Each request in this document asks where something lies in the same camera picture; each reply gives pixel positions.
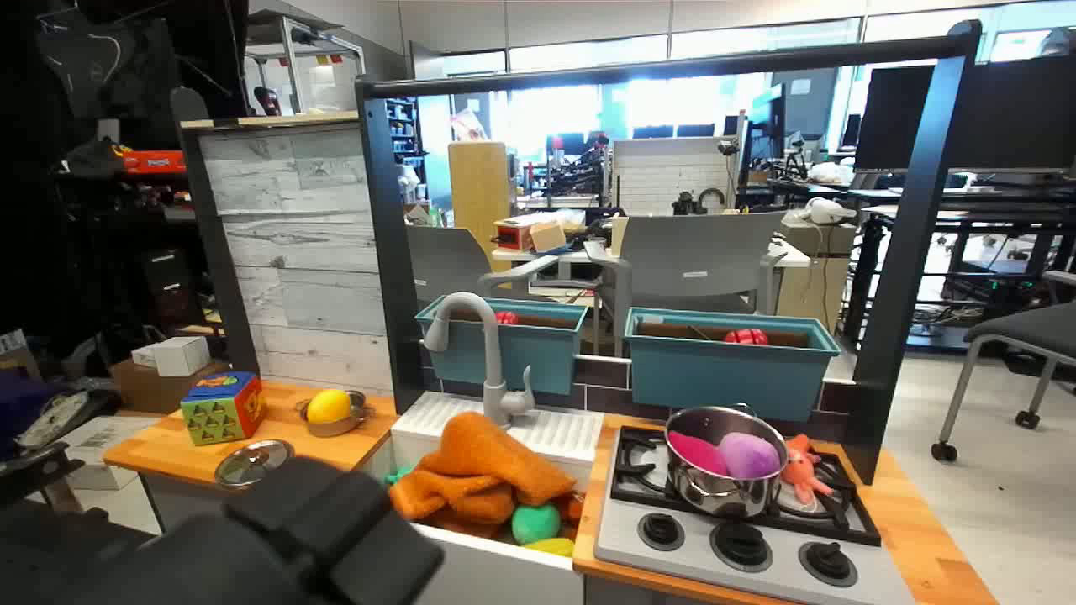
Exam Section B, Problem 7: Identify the grey toy faucet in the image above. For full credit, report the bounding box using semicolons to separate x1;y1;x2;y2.
420;288;537;430

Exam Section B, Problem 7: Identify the orange towel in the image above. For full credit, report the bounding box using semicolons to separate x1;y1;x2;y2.
387;409;581;537

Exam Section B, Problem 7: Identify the narrow grey chair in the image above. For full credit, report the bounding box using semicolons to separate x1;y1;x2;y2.
405;226;498;307

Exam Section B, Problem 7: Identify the yellow lemon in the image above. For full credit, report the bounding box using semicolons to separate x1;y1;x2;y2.
303;388;357;427

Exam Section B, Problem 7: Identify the white box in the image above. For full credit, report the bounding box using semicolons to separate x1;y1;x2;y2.
127;333;215;381

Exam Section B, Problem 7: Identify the black kitchen frame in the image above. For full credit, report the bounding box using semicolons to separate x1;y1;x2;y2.
353;18;984;486

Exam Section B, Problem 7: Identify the purple plush toy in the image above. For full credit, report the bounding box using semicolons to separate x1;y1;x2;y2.
716;430;784;485

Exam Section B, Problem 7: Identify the tan cardboard box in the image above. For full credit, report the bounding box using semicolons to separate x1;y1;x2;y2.
771;218;862;333

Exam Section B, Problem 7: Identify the small metal bowl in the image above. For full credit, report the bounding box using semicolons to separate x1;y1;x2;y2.
295;388;372;441

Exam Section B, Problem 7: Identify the silver lid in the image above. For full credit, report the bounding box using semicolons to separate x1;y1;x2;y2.
213;437;301;494

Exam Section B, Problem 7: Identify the small teal bin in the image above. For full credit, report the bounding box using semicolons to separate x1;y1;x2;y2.
413;292;593;400

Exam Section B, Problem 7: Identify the orange plush toy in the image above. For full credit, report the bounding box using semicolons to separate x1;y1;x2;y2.
779;430;841;510

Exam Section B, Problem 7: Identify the black stove knob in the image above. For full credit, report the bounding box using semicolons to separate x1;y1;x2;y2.
636;510;691;552
796;537;862;589
709;522;775;570

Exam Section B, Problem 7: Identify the silver pot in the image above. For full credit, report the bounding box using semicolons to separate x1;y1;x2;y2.
661;403;789;522

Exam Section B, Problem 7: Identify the brown cardboard box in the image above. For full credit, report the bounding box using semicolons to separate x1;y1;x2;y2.
109;357;233;416

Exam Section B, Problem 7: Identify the green toy ball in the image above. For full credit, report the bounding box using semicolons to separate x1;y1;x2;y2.
507;501;565;549

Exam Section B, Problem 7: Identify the yellow toy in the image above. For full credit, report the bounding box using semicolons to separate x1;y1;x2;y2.
526;533;578;562

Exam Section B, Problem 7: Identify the yellow cabinet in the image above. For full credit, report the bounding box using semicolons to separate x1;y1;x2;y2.
446;138;515;257

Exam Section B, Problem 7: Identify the colorful soft cube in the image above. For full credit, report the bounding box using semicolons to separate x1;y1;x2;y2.
178;370;270;450

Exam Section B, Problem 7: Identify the black monitor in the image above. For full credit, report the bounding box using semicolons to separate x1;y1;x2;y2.
854;53;1076;174

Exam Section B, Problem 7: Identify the white wire rack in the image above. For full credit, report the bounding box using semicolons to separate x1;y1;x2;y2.
244;10;369;117

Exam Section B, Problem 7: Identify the black padded object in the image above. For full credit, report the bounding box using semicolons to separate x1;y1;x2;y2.
0;455;446;605

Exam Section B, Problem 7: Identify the wide grey chair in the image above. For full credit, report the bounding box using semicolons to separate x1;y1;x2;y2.
609;213;784;357

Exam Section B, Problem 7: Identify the red box on shelf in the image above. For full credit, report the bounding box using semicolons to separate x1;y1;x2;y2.
112;143;193;182

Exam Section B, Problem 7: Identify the large teal bin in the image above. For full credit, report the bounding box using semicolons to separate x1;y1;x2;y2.
623;307;841;427

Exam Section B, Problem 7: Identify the grey toy stove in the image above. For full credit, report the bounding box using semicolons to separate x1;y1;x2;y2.
593;422;918;605

